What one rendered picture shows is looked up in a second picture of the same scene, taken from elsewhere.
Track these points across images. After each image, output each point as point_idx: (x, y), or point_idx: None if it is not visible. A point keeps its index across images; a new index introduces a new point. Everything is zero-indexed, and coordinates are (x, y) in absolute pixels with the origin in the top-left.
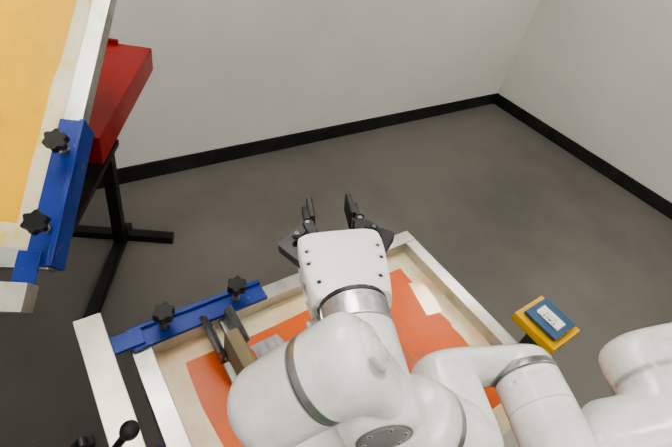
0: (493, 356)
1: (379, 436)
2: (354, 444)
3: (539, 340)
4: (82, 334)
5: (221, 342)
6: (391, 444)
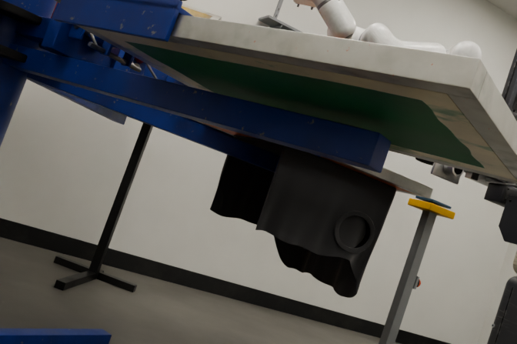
0: (358, 27)
1: None
2: None
3: (423, 203)
4: None
5: None
6: None
